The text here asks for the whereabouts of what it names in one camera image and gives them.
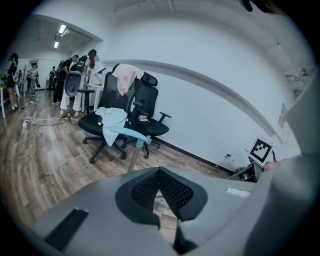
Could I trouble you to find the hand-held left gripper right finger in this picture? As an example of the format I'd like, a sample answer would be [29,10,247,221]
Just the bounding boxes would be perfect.
[158,166,258,256]

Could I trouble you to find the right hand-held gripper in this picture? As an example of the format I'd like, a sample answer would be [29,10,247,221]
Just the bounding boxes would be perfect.
[226,136,276,183]

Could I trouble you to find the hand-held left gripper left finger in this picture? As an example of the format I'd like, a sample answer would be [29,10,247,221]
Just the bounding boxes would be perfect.
[32,166,174,256]

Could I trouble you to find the person's right forearm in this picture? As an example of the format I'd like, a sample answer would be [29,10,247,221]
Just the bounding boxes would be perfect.
[264,159,285,172]

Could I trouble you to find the person's grey trousers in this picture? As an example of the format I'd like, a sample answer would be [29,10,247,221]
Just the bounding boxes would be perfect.
[246,72,320,256]

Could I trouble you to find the light blue cloth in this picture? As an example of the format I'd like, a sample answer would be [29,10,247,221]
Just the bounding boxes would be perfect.
[94,106,129,147]

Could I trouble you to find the black office chair with cloths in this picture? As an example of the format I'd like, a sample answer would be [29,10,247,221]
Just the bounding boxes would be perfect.
[77,63,142,165]

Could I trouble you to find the white desk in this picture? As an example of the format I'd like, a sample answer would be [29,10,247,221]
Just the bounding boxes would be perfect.
[83,82,105,113]

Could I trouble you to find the black office chair with armrests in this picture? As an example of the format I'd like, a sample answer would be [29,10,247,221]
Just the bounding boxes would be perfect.
[121,71,173,160]

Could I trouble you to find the grey-backed office chair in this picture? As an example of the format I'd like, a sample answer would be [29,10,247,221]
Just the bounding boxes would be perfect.
[64,69,96,113]

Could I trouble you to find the pink cloth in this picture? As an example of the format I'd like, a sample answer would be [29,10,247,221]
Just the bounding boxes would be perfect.
[111,63,140,96]

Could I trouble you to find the black desk lamp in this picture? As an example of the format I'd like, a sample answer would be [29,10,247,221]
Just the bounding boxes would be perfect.
[93,67,107,86]

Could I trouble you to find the wall poster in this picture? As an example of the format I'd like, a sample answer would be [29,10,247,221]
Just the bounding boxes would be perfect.
[277,101,288,131]

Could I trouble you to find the thin yellow cable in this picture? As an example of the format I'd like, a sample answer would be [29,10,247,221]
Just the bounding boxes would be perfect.
[213,163,236,176]

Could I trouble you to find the white power strip with cord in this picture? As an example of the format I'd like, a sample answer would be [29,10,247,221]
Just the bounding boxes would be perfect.
[19,113,73,127]

